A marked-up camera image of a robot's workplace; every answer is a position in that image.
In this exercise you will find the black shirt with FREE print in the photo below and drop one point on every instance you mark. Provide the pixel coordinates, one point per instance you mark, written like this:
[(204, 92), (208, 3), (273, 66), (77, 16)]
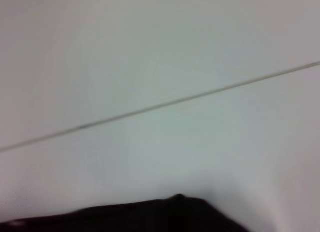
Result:
[(130, 217)]

